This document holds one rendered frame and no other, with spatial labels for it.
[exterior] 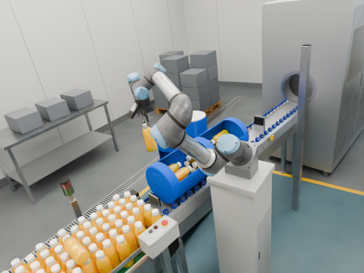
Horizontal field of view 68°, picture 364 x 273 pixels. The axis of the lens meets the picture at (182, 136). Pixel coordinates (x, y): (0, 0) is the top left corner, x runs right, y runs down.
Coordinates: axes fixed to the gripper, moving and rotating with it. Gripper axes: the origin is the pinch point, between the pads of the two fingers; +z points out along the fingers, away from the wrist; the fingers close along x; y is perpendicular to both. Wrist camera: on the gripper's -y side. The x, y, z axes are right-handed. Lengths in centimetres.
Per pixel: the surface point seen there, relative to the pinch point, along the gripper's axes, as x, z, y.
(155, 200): -24.8, 36.3, -23.3
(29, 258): -14, 18, -94
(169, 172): -27.2, 20.6, -9.1
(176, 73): 242, 137, 224
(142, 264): -48, 41, -54
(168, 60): 260, 115, 225
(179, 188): -34.5, 30.8, -9.6
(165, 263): -56, 44, -45
